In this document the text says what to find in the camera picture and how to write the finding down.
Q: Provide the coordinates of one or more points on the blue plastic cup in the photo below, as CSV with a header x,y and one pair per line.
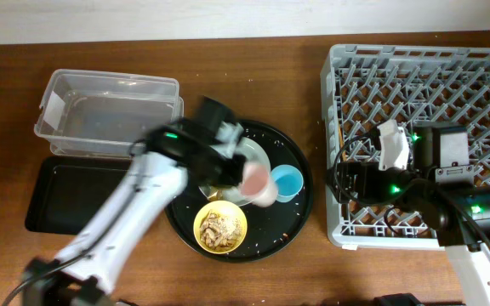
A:
x,y
289,181

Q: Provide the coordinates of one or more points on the grey plate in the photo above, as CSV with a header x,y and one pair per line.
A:
x,y
253,153

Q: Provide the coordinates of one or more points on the round black serving tray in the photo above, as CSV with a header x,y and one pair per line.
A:
x,y
269,229

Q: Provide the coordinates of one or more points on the black rectangular tray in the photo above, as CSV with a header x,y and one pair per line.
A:
x,y
69,191

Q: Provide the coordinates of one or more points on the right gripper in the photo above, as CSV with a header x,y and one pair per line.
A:
x,y
368,172

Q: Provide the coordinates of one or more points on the brown snack wrapper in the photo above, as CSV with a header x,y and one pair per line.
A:
x,y
214,194

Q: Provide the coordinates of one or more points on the yellow bowl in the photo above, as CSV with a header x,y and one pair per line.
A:
x,y
225,208

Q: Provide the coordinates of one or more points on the food scraps in bowl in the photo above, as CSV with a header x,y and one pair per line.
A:
x,y
220,233

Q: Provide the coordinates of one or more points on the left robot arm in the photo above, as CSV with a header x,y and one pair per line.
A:
x,y
85,272

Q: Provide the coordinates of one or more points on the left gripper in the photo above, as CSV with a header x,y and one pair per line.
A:
x,y
239,165

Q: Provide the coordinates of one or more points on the grey dishwasher rack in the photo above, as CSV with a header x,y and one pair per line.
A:
x,y
363,85

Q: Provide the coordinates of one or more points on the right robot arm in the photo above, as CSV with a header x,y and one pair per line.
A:
x,y
427,172

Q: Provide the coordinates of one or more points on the clear plastic storage bin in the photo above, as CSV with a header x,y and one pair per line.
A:
x,y
100,114

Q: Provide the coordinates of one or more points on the pink plastic cup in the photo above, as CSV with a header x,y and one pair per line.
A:
x,y
257,185

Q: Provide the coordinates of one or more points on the wooden chopstick in rack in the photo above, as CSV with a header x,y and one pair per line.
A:
x,y
343,157

